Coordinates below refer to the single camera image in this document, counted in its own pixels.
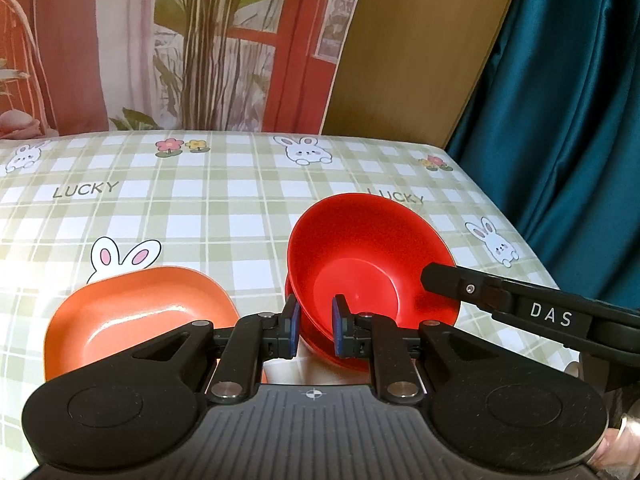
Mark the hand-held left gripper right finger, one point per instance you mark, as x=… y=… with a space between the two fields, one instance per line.
x=339 y=327

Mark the printed backdrop cloth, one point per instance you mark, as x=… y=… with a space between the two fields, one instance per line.
x=150 y=45

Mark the green checked rabbit tablecloth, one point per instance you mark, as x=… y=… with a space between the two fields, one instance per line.
x=225 y=220

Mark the person's right hand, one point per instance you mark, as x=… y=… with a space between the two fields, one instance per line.
x=620 y=445

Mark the orange square plate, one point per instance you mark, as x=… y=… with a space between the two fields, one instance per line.
x=140 y=310

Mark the teal curtain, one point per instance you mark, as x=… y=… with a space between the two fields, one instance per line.
x=565 y=110

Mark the red plastic bowl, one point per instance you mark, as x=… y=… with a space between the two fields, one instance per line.
x=320 y=355
x=360 y=245

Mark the wooden board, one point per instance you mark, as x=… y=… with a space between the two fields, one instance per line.
x=415 y=50

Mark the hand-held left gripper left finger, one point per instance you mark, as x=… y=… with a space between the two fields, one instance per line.
x=295 y=327

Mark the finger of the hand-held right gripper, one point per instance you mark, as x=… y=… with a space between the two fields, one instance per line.
x=460 y=285

